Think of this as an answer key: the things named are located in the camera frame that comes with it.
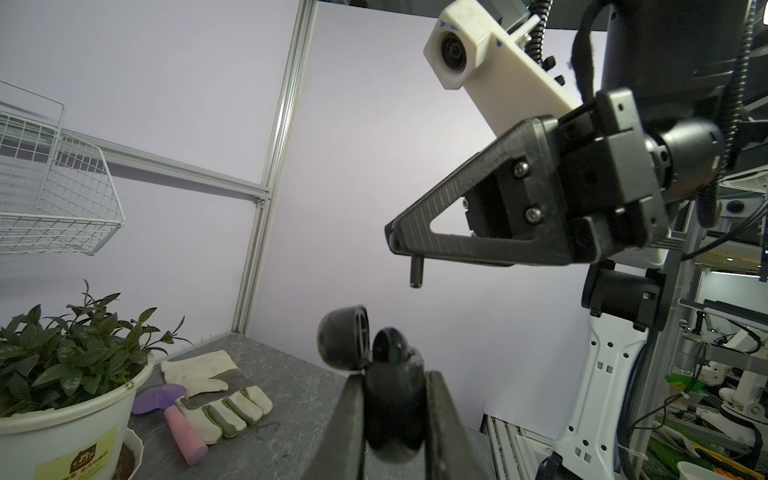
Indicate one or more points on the purple pink garden trowel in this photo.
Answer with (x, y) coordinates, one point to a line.
(163, 398)

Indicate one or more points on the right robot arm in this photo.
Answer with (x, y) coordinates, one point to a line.
(685, 63)

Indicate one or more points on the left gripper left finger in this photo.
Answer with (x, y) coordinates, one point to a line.
(341, 452)

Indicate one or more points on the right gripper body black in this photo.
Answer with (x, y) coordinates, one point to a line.
(612, 193)

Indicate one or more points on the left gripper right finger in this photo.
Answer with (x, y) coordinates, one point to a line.
(448, 450)

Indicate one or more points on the black earbud one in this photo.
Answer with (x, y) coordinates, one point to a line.
(390, 346)
(416, 272)

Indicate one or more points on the long white wire basket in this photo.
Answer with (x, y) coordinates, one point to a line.
(57, 191)

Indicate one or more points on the black earbud charging case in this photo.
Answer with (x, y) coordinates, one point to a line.
(395, 394)

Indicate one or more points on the potted green plant white pot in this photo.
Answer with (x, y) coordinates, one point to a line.
(68, 383)

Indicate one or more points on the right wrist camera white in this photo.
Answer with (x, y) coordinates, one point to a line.
(468, 49)

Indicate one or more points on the white plant saucer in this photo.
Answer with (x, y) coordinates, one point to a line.
(130, 457)

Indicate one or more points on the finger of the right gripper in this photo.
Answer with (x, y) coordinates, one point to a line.
(517, 211)

